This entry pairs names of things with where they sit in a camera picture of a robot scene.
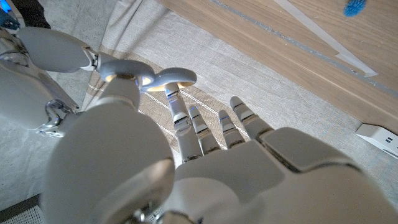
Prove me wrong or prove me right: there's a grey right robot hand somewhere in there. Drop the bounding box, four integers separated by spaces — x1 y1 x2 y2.
0 26 101 138

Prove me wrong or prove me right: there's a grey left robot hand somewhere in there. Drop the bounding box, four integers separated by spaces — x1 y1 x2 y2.
39 76 398 224

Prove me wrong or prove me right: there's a clear tape strip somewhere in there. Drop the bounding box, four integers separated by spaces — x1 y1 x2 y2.
273 0 379 78

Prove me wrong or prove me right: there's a grey tape table outline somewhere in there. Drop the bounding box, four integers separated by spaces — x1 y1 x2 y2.
208 0 398 97

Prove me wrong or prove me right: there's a beige striped curtain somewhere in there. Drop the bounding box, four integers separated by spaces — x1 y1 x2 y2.
80 0 398 200

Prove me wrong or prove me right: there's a white power strip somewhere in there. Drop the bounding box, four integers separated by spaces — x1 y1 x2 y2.
354 123 398 159

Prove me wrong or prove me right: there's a small blue cap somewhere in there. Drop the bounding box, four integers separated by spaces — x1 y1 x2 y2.
343 0 368 18

